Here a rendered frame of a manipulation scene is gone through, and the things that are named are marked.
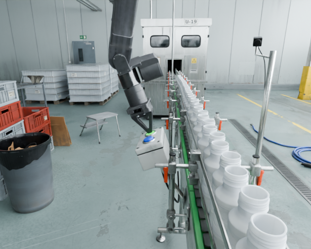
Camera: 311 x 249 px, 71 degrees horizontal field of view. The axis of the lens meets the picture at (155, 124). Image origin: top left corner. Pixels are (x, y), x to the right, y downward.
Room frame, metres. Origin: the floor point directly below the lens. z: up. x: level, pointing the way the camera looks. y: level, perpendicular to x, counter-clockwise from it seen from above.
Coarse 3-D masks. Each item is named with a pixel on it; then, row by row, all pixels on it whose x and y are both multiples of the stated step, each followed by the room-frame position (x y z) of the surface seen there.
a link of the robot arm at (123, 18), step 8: (120, 0) 0.55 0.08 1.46; (128, 0) 0.55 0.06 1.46; (136, 0) 0.56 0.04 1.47; (120, 8) 0.56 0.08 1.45; (128, 8) 0.56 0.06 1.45; (136, 8) 0.57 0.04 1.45; (112, 16) 0.57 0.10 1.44; (120, 16) 0.56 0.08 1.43; (128, 16) 0.57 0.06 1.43; (112, 24) 0.58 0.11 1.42; (120, 24) 0.57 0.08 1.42; (128, 24) 0.57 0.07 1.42; (112, 32) 0.57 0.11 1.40; (120, 32) 0.57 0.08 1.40; (128, 32) 0.58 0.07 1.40; (112, 40) 0.57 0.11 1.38; (120, 40) 0.57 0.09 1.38; (128, 40) 0.58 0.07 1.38; (112, 48) 0.58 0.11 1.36; (120, 48) 0.58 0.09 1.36; (128, 48) 0.59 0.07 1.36; (112, 56) 0.59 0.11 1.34; (128, 56) 0.59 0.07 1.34; (112, 64) 0.59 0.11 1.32
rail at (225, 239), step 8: (192, 128) 0.69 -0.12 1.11; (200, 160) 0.46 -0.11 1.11; (208, 184) 0.36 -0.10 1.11; (248, 184) 0.36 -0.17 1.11; (200, 192) 0.43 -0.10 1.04; (216, 208) 0.29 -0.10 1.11; (208, 216) 0.35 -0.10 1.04; (216, 216) 0.28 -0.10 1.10; (208, 224) 0.33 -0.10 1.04; (224, 232) 0.24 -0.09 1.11; (224, 240) 0.23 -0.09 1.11; (216, 248) 0.28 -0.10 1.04; (288, 248) 0.21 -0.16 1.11
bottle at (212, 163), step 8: (216, 144) 0.45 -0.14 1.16; (224, 144) 0.44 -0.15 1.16; (216, 152) 0.42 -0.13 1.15; (208, 160) 0.43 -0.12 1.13; (216, 160) 0.42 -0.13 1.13; (208, 168) 0.42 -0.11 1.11; (216, 168) 0.41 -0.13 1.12; (208, 176) 0.42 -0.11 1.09; (208, 192) 0.41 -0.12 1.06; (208, 200) 0.41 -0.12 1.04; (208, 208) 0.41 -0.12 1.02
